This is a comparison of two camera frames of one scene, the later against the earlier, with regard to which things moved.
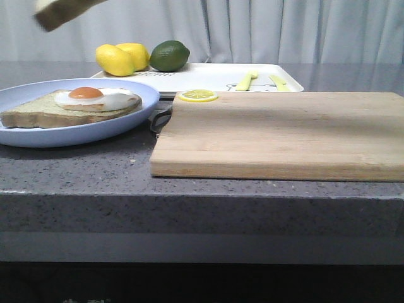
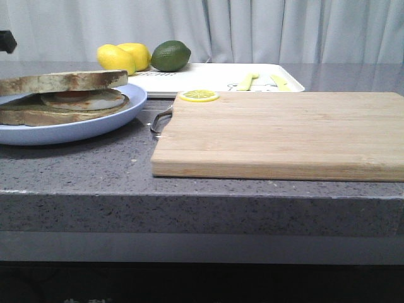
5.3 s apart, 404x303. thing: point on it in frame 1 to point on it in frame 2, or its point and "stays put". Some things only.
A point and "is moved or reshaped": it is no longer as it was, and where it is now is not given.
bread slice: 62,11 to 63,81
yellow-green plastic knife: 280,84 stays put
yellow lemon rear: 140,56 stays put
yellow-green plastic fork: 245,83 stays put
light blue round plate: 79,133 is moved or reshaped
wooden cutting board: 290,136 stays put
